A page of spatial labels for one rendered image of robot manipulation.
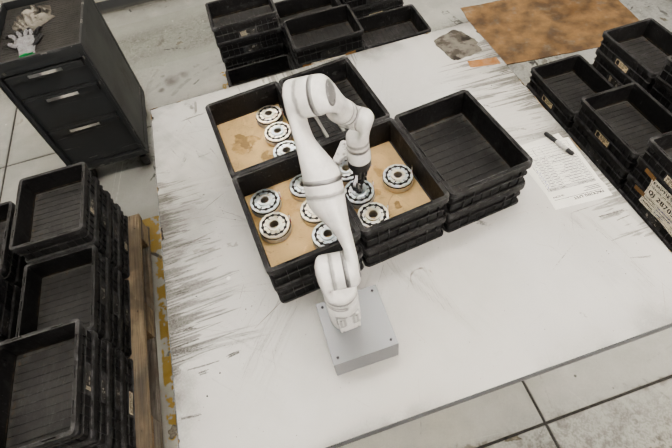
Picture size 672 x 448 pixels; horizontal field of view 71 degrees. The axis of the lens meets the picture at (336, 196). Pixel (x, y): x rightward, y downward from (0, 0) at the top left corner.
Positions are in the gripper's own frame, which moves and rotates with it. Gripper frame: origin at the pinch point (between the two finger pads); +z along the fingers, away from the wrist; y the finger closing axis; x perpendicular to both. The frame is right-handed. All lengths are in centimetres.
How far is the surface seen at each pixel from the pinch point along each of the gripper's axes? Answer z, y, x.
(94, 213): 36, -18, 122
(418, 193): 2.2, 3.1, -18.8
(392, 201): 2.3, -2.3, -11.2
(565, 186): 15, 29, -67
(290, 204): 2.3, -12.2, 21.8
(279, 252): 2.3, -30.6, 18.1
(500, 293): 15, -19, -50
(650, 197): 47, 59, -107
